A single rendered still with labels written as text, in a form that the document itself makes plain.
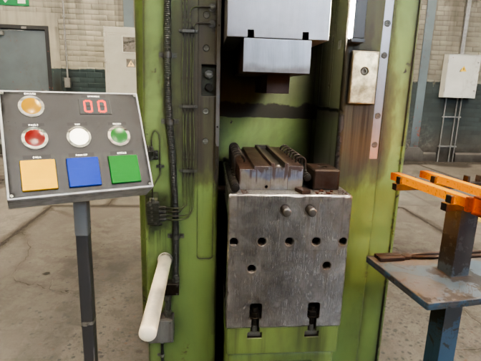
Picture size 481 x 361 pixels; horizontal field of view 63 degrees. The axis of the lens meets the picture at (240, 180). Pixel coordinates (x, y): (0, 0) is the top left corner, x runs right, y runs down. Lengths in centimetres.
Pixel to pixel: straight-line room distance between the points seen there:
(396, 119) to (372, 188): 25
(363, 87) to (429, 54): 676
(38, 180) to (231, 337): 77
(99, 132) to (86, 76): 628
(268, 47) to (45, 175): 69
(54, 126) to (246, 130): 85
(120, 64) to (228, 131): 501
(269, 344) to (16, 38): 701
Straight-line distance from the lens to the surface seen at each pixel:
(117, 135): 110
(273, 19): 122
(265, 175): 123
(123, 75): 658
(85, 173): 105
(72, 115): 111
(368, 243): 156
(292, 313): 136
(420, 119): 813
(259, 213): 120
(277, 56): 121
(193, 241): 143
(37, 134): 108
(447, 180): 132
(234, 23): 121
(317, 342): 144
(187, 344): 163
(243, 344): 140
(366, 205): 151
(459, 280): 132
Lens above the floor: 122
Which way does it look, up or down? 13 degrees down
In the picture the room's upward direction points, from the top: 2 degrees clockwise
